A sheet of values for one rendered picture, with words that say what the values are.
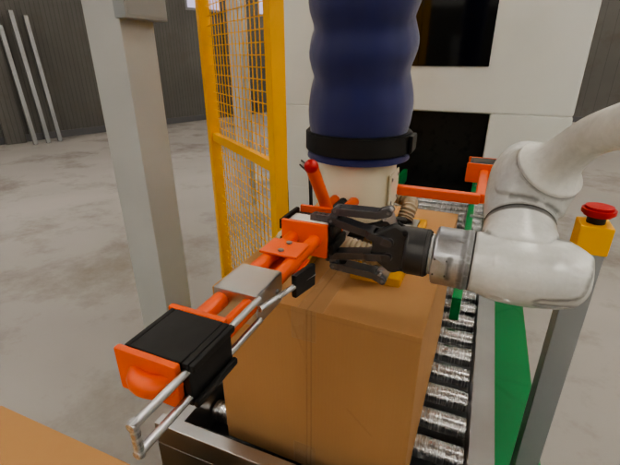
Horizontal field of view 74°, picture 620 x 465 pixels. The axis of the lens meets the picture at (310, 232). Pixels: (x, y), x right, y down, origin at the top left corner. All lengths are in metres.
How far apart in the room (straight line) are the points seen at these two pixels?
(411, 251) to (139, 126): 1.25
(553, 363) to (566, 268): 0.71
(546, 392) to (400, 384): 0.68
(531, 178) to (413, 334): 0.29
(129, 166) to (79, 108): 7.27
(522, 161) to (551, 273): 0.17
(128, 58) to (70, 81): 7.29
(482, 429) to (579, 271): 0.54
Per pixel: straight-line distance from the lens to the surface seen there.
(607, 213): 1.13
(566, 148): 0.66
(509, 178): 0.69
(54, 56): 8.87
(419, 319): 0.73
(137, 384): 0.42
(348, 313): 0.72
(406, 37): 0.83
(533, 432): 1.47
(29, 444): 1.23
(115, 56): 1.68
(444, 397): 1.20
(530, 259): 0.62
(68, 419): 2.07
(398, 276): 0.81
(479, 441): 1.05
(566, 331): 1.26
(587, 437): 2.07
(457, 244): 0.62
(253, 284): 0.52
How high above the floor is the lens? 1.35
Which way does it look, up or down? 23 degrees down
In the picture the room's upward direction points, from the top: straight up
